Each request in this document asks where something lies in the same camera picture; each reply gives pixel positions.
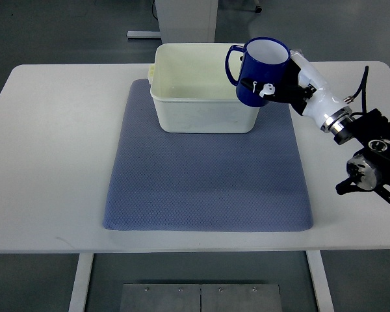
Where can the blue ceramic mug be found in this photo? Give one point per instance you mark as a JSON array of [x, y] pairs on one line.
[[264, 61]]

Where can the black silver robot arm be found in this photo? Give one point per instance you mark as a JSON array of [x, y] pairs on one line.
[[369, 168]]

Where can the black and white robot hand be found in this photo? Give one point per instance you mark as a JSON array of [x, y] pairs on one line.
[[306, 90]]

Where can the blue textured mat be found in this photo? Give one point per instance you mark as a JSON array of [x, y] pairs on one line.
[[252, 182]]

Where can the white table left leg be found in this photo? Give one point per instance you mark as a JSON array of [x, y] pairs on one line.
[[81, 282]]

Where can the white table leg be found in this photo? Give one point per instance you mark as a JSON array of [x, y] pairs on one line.
[[319, 280], [81, 282]]

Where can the grey metal base plate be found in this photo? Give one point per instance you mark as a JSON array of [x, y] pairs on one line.
[[201, 297]]

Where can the cream plastic storage box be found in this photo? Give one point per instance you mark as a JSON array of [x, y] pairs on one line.
[[192, 93]]

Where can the white table right leg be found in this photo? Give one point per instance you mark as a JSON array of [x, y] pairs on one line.
[[319, 280]]

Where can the white pedestal column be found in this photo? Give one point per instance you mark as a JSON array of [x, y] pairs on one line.
[[187, 21]]

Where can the white floor foot bar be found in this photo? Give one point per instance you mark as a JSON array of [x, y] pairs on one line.
[[143, 35]]

